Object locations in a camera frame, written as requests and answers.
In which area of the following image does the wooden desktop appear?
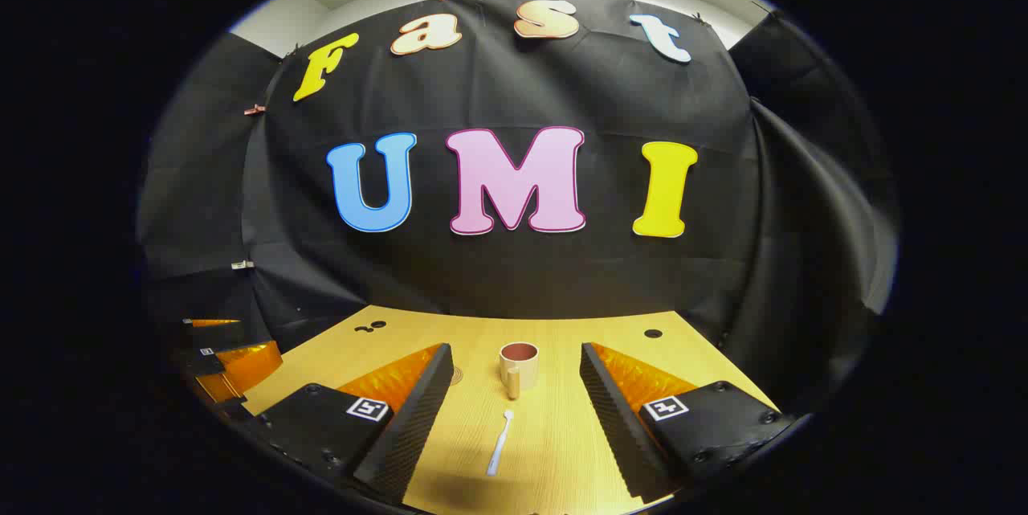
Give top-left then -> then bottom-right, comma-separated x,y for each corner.
241,305 -> 780,515

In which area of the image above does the beige cup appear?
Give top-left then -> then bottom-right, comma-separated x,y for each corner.
499,341 -> 540,401

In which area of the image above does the black backdrop cloth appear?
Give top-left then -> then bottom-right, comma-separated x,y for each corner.
137,0 -> 899,419

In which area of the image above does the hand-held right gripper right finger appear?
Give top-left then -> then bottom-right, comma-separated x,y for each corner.
579,341 -> 797,502

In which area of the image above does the white toothbrush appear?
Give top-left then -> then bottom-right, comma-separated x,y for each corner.
486,409 -> 515,477

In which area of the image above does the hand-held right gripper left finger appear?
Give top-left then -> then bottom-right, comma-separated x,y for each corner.
255,342 -> 455,503

